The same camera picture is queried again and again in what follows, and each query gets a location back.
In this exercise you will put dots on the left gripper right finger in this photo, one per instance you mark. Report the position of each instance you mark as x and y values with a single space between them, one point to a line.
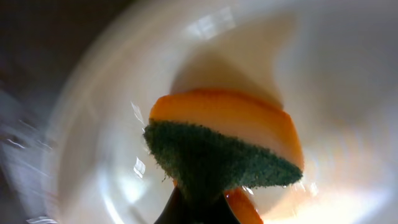
220 213

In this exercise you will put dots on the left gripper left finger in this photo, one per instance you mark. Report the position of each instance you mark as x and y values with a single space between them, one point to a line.
176 210

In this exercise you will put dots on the orange green sponge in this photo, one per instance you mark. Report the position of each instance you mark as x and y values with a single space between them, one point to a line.
214 142

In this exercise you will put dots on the cream plate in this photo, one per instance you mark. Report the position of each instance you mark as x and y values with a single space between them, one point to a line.
332 65

